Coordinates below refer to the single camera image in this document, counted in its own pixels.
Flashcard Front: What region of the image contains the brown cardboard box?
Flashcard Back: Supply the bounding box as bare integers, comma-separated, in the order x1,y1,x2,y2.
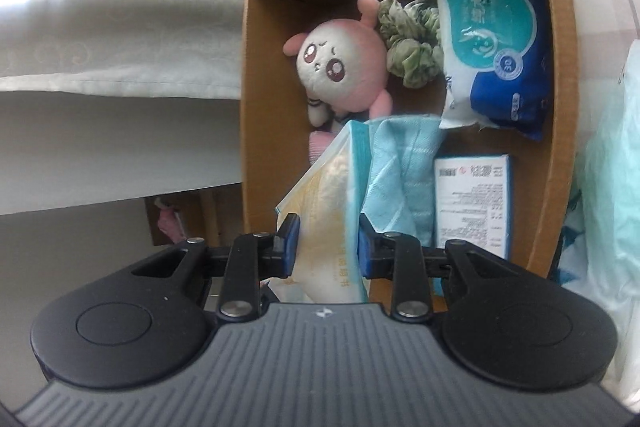
240,0,582,313

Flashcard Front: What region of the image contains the pink round plush toy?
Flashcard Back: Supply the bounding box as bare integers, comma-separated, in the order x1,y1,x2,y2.
282,0,393,130

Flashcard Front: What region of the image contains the teal folded towel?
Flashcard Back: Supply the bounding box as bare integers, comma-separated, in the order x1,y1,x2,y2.
362,115,445,247

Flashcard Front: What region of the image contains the white cloth sofa cover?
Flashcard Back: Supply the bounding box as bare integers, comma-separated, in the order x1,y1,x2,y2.
1,0,244,215

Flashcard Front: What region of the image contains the white blue paper box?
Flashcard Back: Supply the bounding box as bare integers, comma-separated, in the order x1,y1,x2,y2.
434,155,512,259

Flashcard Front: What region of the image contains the white blue wipes pack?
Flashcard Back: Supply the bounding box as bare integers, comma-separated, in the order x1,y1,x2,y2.
437,0,552,141

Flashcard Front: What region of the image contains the green scrunchie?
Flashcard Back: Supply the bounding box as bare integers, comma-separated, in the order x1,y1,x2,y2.
378,0,444,89

